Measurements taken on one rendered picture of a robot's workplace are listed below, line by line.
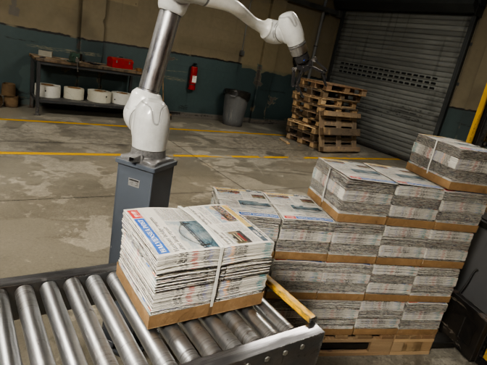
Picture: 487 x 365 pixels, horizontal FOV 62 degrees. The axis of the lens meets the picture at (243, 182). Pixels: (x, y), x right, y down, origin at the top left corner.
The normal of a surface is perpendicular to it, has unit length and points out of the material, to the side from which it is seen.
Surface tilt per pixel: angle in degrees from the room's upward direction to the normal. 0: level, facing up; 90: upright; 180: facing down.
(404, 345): 90
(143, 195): 90
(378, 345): 90
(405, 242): 90
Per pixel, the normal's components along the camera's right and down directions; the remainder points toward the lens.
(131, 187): -0.34, 0.22
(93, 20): 0.55, 0.35
